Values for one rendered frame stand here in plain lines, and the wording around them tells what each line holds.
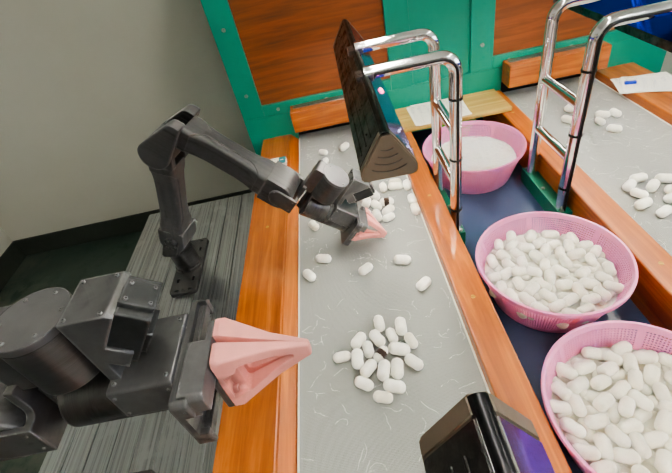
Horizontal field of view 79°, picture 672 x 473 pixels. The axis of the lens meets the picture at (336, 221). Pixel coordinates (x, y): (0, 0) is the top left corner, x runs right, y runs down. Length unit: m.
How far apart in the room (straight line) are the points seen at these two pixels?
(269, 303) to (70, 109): 1.81
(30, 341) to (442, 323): 0.61
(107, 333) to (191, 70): 1.91
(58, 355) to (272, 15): 1.10
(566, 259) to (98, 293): 0.78
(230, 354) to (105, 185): 2.31
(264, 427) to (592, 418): 0.47
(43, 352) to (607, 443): 0.65
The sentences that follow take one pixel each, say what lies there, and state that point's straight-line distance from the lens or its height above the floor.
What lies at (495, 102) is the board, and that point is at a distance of 1.37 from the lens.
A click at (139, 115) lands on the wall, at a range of 2.33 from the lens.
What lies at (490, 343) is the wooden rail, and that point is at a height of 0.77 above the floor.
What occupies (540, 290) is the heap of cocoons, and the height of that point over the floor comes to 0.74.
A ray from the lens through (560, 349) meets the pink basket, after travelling 0.74.
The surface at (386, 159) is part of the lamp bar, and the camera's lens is 0.56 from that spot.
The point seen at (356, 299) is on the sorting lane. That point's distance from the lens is 0.81.
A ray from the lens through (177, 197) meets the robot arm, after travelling 0.95.
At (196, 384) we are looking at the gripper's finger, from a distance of 0.34.
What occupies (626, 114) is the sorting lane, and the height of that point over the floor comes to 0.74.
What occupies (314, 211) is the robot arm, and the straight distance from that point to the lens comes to 0.82.
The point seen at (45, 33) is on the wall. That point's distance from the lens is 2.33.
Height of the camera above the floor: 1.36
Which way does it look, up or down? 39 degrees down
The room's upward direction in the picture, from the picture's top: 14 degrees counter-clockwise
